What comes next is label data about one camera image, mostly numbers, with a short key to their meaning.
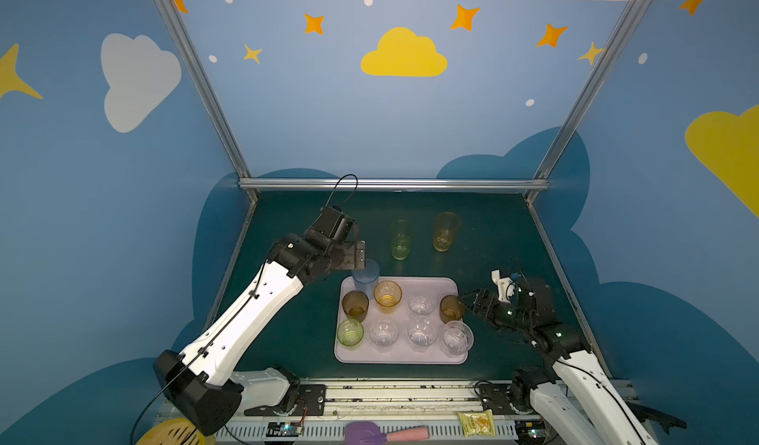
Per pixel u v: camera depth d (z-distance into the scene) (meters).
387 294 0.91
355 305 0.88
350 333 0.84
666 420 0.58
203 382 0.37
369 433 0.70
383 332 0.84
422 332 0.86
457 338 0.84
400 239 1.00
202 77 0.85
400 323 0.80
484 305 0.69
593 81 0.87
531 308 0.60
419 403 0.75
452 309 0.88
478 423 0.70
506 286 0.70
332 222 0.55
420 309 0.91
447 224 0.99
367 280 0.83
